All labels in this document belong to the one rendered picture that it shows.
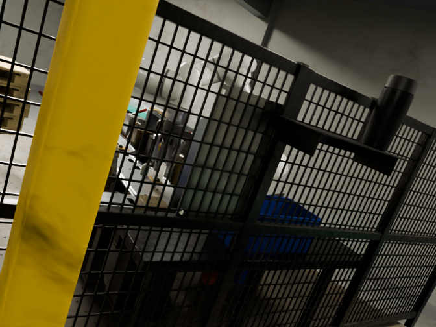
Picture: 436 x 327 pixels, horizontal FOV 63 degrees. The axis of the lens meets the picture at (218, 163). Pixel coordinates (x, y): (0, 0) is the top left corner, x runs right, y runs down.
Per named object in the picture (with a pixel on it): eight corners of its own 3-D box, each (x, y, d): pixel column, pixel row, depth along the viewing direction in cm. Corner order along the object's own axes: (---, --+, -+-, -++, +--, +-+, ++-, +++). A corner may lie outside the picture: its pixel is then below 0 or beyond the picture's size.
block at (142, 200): (105, 294, 116) (137, 193, 108) (128, 292, 120) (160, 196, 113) (111, 311, 109) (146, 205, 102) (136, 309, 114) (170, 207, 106)
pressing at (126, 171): (69, 109, 224) (69, 106, 223) (104, 117, 237) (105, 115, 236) (142, 211, 115) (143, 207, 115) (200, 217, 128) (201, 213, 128)
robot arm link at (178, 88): (195, 109, 136) (162, 98, 136) (208, 70, 133) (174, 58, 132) (193, 111, 126) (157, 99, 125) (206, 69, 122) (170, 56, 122)
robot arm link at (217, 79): (185, 66, 173) (212, 57, 171) (191, 63, 190) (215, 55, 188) (194, 92, 177) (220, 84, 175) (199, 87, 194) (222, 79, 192)
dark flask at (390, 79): (353, 140, 91) (383, 71, 88) (369, 145, 96) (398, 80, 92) (377, 149, 85) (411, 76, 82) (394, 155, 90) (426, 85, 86)
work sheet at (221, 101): (174, 216, 80) (220, 82, 73) (250, 222, 93) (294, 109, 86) (178, 220, 78) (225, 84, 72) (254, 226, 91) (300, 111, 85)
